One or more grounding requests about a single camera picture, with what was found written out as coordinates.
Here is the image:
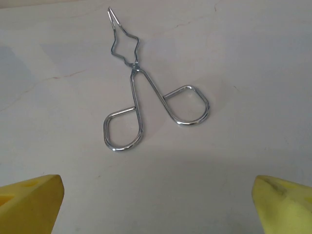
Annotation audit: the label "silver wire tongs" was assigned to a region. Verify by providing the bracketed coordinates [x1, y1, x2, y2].
[103, 6, 210, 152]

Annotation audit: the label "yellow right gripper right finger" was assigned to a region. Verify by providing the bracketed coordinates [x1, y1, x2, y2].
[252, 175, 312, 234]

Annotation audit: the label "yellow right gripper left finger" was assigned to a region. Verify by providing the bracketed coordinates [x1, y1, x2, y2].
[0, 174, 65, 234]

